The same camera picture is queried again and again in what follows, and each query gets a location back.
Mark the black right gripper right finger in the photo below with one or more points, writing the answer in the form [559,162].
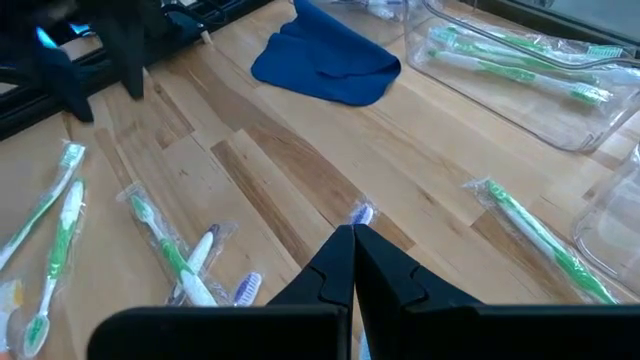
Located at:
[450,332]

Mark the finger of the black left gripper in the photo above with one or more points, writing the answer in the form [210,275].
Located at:
[136,60]
[116,55]

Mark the yellow white wrapped toothbrush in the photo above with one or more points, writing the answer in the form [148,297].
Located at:
[10,300]

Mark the purple white toothbrush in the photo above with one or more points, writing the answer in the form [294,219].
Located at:
[380,10]
[248,289]
[361,215]
[200,255]

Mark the clear plastic bin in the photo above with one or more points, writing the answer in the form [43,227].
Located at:
[610,225]
[500,110]
[350,30]

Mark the blue cloth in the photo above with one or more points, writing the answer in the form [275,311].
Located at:
[325,65]

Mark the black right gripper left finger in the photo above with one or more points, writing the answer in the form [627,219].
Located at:
[250,332]

